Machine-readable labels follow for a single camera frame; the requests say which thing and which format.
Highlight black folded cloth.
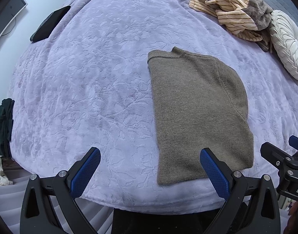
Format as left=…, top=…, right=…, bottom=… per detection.
left=30, top=5, right=71, bottom=42

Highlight white crumpled cloth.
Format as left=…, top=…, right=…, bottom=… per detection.
left=0, top=121, right=13, bottom=186

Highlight curved grey monitor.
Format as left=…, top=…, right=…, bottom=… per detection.
left=0, top=0, right=27, bottom=49

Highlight round cream pleated cushion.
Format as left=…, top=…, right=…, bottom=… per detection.
left=268, top=10, right=298, bottom=83

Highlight beige striped plush garment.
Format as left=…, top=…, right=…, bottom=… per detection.
left=189, top=0, right=275, bottom=52

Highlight grey quilted headboard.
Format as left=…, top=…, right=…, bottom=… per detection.
left=257, top=0, right=298, bottom=39

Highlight lilac embossed blanket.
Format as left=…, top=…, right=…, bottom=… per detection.
left=8, top=0, right=298, bottom=210

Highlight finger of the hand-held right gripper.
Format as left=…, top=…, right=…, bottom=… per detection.
left=260, top=142, right=294, bottom=168
left=288, top=135, right=298, bottom=154

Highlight olive brown knit sweater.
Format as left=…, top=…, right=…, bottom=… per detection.
left=148, top=46, right=255, bottom=186

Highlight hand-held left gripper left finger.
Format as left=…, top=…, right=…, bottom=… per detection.
left=20, top=147, right=101, bottom=234

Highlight dark green hanging clothes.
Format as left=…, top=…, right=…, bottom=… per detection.
left=0, top=98, right=15, bottom=159

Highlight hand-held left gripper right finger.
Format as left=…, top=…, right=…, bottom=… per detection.
left=200, top=148, right=281, bottom=234

